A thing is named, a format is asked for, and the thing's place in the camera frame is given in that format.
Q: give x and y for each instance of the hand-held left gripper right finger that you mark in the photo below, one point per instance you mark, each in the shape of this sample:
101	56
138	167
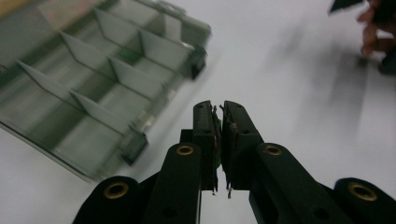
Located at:
274	180

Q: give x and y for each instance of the small green stick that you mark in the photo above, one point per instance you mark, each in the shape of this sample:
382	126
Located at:
127	56

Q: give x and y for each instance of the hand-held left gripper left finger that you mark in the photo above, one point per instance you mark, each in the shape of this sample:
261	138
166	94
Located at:
186	174

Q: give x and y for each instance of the green clear compartment box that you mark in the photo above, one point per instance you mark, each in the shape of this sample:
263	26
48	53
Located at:
93	102

